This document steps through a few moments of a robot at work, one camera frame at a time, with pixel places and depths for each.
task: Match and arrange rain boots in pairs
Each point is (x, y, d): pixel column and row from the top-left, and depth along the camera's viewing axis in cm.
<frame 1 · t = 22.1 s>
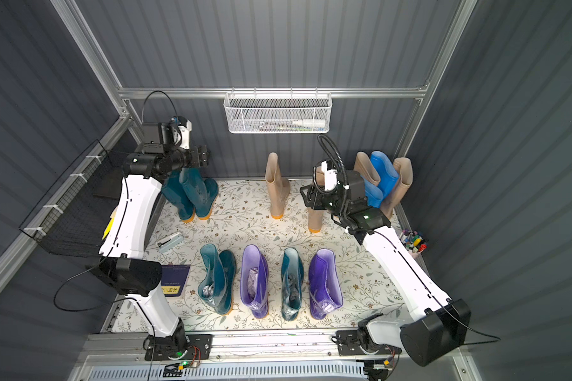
left hand: (201, 150, 76), fingers open
right hand: (312, 188, 73), fingers open
dark green boot back: (199, 192, 95), point 17 cm above the table
beige rain boot middle: (278, 188, 88), point 23 cm above the table
beige rain boot right-front: (316, 216, 91), point 14 cm above the table
beige rain boot back right: (361, 165, 93), point 26 cm above the table
blue rain boot back: (388, 175, 88), point 26 cm above the table
beige rain boot far right: (404, 168, 93), point 25 cm above the table
dark green front boot left: (215, 285, 65), point 23 cm above the table
purple front boot left: (249, 283, 75), point 14 cm above the table
dark green front boot right: (296, 270, 64), point 27 cm above the table
purple front boot right: (323, 280, 68), point 21 cm above the table
dark blue notebook: (179, 285, 86), point 2 cm above the table
small pale green device: (171, 242, 97), point 2 cm above the table

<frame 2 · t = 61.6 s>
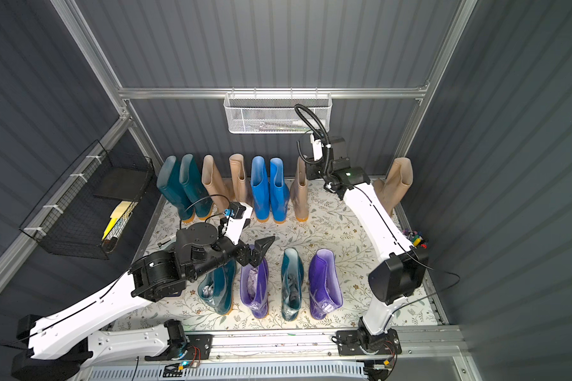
left hand: (261, 235, 59), fingers open
right hand: (314, 159, 79), fingers open
beige rain boot middle: (216, 184, 92), point 21 cm above the table
beige rain boot right-front: (237, 177, 97), point 20 cm above the table
beige rain boot back right: (299, 192, 87), point 23 cm above the table
blue rain boot back: (279, 190, 85), point 25 cm above the table
blue rain boot front: (260, 189, 86), point 25 cm above the table
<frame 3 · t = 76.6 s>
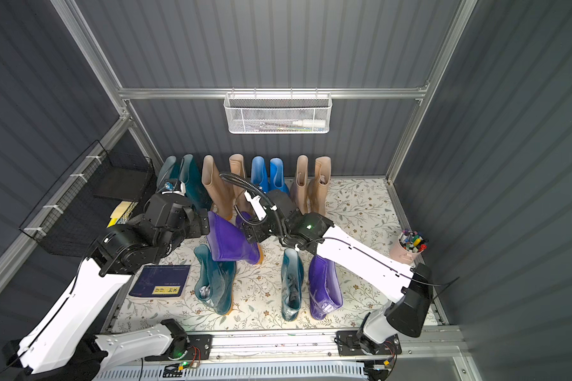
left hand: (193, 216, 63), fingers open
right hand: (252, 219, 69), fingers open
beige rain boot far right: (318, 188, 87), point 24 cm above the table
purple front boot left: (228, 240, 77), point 21 cm above the table
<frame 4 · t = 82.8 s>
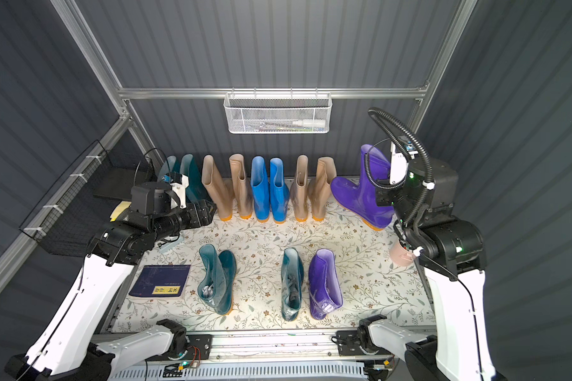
left hand: (206, 209, 65), fingers open
right hand: (398, 170, 54), fingers closed
purple front boot left: (361, 199, 71), point 34 cm above the table
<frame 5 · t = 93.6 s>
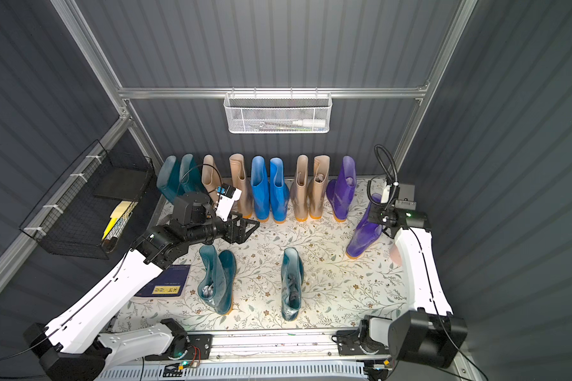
left hand: (251, 223, 66), fingers open
right hand: (382, 210, 78), fingers closed
purple front boot left: (340, 191, 91), point 20 cm above the table
purple front boot right: (368, 232, 72), point 27 cm above the table
